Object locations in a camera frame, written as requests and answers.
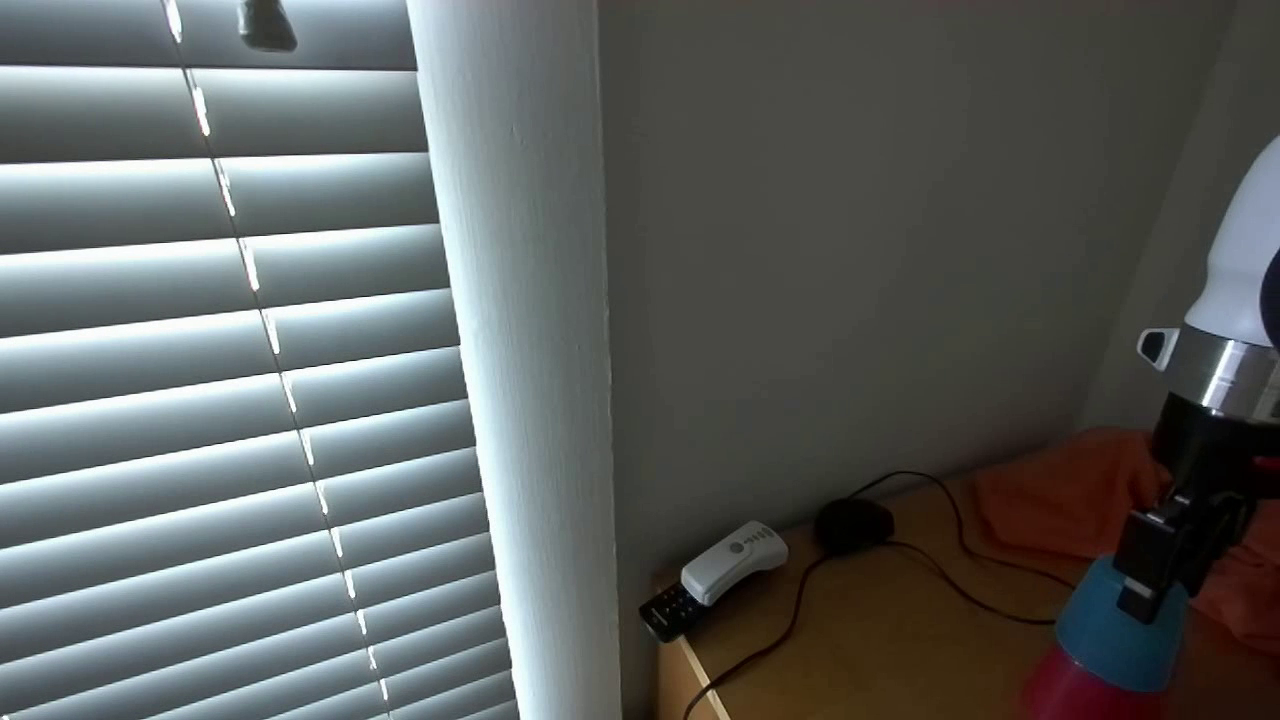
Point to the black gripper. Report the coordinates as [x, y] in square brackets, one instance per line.
[1205, 453]

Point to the blue plastic cup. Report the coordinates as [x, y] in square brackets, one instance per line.
[1107, 632]

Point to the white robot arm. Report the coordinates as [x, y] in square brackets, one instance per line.
[1247, 267]

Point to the orange towel cloth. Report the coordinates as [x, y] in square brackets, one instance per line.
[1064, 501]

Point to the red plastic cup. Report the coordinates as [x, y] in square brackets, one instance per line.
[1064, 694]

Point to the round black puck device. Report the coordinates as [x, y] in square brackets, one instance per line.
[854, 525]

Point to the white plastic device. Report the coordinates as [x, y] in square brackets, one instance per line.
[735, 563]

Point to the flat black device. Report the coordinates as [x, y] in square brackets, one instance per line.
[664, 618]

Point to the white window blinds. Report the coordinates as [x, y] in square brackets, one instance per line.
[134, 400]

